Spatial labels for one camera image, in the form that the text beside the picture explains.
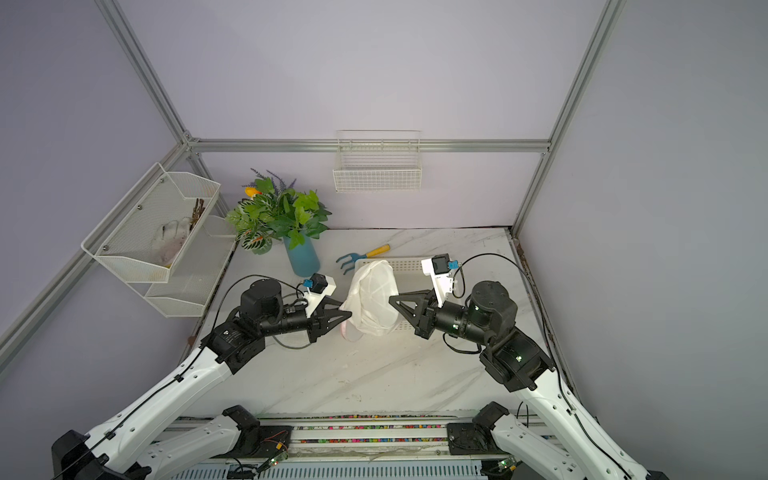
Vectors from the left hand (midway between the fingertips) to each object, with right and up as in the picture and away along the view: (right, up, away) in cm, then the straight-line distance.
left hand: (345, 312), depth 69 cm
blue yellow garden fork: (-3, +13, +42) cm, 44 cm away
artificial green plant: (-22, +26, +13) cm, 37 cm away
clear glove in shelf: (-49, +18, +9) cm, 53 cm away
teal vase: (-21, +13, +35) cm, 43 cm away
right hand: (+11, +3, -10) cm, 16 cm away
